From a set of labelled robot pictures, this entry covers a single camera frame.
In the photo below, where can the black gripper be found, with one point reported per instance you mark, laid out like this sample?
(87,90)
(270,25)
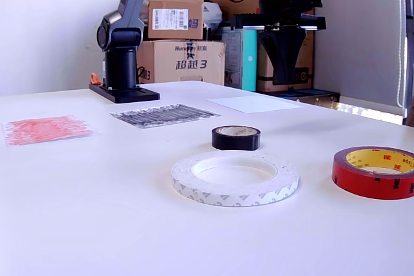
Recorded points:
(278,20)

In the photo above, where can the black tape roll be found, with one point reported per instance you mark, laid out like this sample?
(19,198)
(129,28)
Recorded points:
(233,143)

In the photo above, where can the red tape roll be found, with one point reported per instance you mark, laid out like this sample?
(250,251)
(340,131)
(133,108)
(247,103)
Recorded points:
(362,185)

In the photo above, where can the white tape roll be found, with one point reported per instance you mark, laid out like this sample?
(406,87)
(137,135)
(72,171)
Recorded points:
(226,198)

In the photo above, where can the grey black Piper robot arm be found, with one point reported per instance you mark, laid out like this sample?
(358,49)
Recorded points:
(121,62)

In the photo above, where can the mint teal box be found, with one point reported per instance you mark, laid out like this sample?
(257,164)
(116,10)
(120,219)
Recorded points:
(249,59)

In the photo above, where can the blank white paper sheet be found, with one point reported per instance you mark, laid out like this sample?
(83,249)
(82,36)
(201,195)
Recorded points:
(255,104)

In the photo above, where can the GX760A cardboard box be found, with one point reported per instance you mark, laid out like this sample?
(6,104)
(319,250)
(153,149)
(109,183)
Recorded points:
(242,11)

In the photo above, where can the clear plastic bag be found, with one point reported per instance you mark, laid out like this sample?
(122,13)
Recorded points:
(211,14)

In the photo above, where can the small cardboard box with label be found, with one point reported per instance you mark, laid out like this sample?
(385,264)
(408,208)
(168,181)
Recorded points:
(174,14)

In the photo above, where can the Huntkey cardboard box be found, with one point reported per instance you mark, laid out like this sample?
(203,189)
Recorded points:
(161,62)

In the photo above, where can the black scribbled paper sheet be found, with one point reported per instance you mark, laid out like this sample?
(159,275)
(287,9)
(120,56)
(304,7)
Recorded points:
(161,117)

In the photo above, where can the grey plastic bag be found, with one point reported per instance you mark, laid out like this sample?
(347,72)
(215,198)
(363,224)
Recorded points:
(145,11)

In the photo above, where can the orange clamp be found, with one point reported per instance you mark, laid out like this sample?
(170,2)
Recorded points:
(94,79)

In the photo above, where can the red scribbled paper sheet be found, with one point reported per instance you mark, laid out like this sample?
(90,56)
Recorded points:
(48,130)

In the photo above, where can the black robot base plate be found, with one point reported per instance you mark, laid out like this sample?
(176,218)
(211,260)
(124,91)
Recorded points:
(129,96)

